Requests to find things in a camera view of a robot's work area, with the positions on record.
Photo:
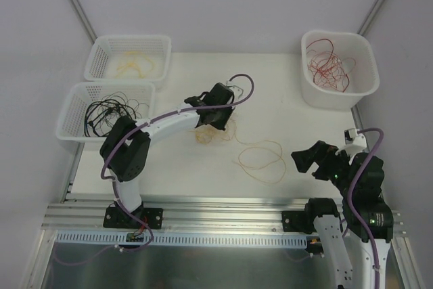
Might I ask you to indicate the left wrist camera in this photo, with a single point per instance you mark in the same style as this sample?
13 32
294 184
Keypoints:
236 89

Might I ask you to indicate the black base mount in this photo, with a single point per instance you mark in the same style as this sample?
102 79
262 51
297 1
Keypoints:
297 219
116 218

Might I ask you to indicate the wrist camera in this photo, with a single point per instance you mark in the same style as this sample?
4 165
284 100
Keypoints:
236 89
353 140

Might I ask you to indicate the white solid tub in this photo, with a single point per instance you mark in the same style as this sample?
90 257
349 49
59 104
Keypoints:
338 69

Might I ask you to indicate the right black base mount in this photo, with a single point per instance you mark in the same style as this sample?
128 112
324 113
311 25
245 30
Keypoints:
297 219

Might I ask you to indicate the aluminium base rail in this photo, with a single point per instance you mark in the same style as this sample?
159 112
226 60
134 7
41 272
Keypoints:
180 214

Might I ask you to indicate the white perforated basket near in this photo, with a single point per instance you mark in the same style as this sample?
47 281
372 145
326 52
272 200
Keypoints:
92 108

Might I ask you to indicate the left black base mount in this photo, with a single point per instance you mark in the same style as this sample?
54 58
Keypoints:
116 218

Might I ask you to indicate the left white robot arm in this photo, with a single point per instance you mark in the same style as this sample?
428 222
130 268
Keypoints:
126 148

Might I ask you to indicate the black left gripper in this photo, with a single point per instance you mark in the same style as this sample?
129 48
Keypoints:
216 121

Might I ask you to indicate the white perforated basket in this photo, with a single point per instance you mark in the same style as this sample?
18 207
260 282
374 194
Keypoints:
137 57
92 108

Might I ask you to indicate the white slotted cable duct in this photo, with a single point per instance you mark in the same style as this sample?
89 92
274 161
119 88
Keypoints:
179 239

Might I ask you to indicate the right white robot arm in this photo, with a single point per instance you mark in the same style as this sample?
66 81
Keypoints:
356 241

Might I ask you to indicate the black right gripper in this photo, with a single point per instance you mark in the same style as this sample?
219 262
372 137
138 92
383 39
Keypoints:
321 162

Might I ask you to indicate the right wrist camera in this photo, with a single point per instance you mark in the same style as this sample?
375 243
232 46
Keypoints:
353 140

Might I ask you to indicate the white perforated basket far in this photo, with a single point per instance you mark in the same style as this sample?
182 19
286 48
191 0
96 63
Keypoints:
137 57

